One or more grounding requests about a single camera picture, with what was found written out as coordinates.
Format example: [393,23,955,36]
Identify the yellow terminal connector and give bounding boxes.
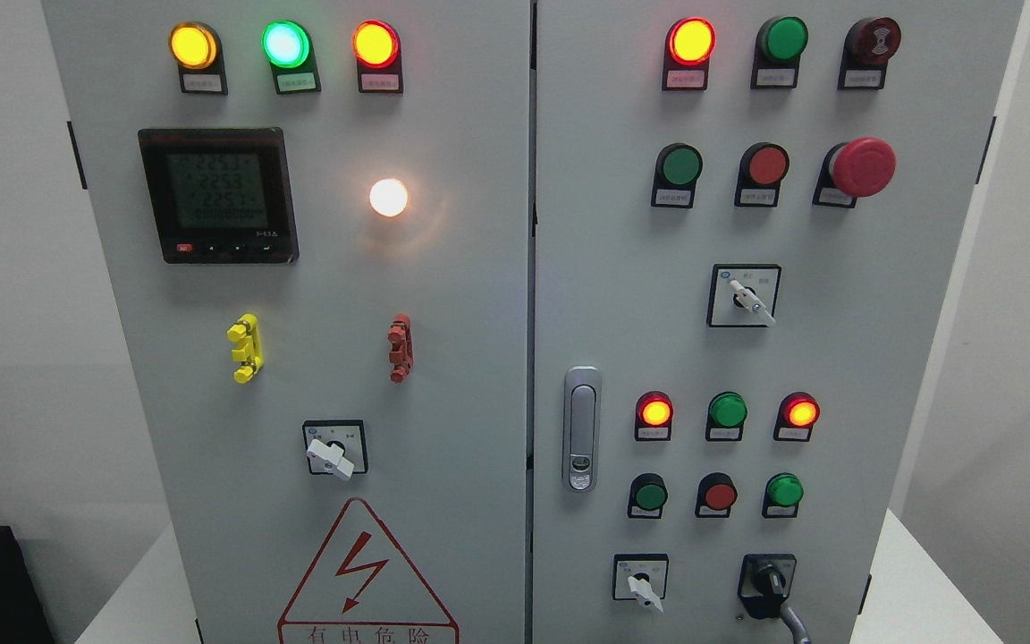
[225,313,263,385]

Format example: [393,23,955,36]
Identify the red terminal connector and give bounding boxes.
[387,314,414,384]

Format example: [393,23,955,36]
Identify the orange red indicator light left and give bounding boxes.
[352,20,403,94]

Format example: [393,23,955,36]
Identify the green push button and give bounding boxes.
[627,472,670,519]
[651,142,703,209]

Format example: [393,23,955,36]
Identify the red push button lower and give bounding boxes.
[695,472,739,518]

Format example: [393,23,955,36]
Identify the white selector switch upper right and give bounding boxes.
[706,264,783,327]

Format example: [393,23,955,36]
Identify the red lit indicator top right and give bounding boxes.
[662,16,716,91]

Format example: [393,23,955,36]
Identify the yellow indicator light top left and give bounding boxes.
[169,21,226,95]

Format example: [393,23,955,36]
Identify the green push button lower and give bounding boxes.
[627,472,670,519]

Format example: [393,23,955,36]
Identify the grey cabinet left door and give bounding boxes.
[42,1,531,643]

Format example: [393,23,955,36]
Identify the red indicator lower right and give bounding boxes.
[773,392,821,443]

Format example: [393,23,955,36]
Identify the red push button upper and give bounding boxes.
[733,142,789,208]

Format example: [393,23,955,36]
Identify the black knob selector switch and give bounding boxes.
[739,554,797,620]

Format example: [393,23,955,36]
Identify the white selector switch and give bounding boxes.
[706,264,783,327]
[612,553,670,614]

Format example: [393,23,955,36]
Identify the green indicator lower middle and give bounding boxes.
[705,391,748,443]

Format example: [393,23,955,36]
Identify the grey cabinet door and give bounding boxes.
[42,1,531,643]
[531,1,1023,643]

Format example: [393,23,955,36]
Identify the white glowing lamp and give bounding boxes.
[368,178,409,217]

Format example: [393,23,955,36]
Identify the silver door lock handle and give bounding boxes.
[561,366,602,492]

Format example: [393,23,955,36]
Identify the dark red buzzer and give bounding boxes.
[838,16,902,90]

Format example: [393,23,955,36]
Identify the red push button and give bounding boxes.
[695,472,739,518]
[733,142,789,208]

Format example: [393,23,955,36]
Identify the green indicator bottom right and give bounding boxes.
[762,472,805,519]

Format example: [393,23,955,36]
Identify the white selector switch left door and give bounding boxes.
[301,419,368,481]

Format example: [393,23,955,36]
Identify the red lit indicator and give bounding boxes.
[662,16,716,91]
[634,391,674,443]

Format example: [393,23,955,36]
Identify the grey cabinet right door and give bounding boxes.
[531,1,1023,643]

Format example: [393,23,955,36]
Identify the green push button upper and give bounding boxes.
[651,142,703,209]

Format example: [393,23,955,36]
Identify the red emergency stop button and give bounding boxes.
[812,136,898,208]

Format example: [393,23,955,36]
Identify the black digital power meter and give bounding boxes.
[138,127,299,265]

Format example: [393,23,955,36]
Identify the green indicator top right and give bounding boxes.
[749,16,809,89]

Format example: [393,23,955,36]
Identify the red electric warning sign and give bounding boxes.
[277,497,460,643]

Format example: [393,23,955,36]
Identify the green lit indicator light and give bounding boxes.
[261,20,320,95]

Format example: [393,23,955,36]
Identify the white selector switch bottom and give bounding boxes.
[612,553,670,614]

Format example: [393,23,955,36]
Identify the red lit indicator lower left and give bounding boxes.
[634,391,674,443]

